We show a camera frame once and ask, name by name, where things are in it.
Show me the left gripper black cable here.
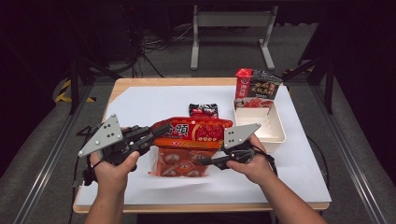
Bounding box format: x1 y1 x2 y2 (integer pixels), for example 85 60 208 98
72 154 98 189

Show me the yellow black hazard tape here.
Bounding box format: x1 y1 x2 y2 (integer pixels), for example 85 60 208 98
54 78 97 104

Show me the white plastic container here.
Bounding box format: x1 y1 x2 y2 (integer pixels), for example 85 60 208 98
233 101 287 154

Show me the black red seasoning packet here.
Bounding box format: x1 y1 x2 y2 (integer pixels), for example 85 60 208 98
233 68 284 109

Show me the thin black cable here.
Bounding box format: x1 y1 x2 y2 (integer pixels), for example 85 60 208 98
306 134 331 189

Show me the grey metal stand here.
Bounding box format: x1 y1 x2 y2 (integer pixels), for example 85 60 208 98
190 4 279 71

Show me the aluminium floor rail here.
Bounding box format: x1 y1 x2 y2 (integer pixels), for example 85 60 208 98
310 84 388 224
12 83 94 224

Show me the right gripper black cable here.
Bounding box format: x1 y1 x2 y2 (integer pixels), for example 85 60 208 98
253 144 278 177

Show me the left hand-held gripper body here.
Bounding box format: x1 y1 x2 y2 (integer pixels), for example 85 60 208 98
78 113 150 166

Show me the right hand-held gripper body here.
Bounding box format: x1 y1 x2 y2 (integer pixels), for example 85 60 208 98
221 122 262 164

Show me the small red black snack packet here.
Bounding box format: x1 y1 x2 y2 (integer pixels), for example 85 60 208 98
188 103 219 119

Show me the bundle of black floor cables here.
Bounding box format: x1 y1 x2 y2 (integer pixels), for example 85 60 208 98
122 6 195 78

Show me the person's right hand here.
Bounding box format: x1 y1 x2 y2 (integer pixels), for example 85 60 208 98
226 133 276 186

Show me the orange snack packet clear window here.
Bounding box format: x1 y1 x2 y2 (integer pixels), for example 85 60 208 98
148 147 218 178

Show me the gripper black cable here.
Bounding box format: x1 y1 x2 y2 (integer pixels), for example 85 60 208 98
253 144 278 177
72 154 98 189

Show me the person's left hand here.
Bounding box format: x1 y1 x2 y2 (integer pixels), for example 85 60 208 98
89 150 141 194

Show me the red orange food packet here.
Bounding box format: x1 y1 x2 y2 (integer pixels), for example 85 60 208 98
151 116 233 150

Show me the white paper sheet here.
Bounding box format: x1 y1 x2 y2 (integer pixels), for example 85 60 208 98
76 85 332 207

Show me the black tripod stand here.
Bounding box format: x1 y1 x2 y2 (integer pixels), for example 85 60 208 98
281 46 337 116
65 6 124 116

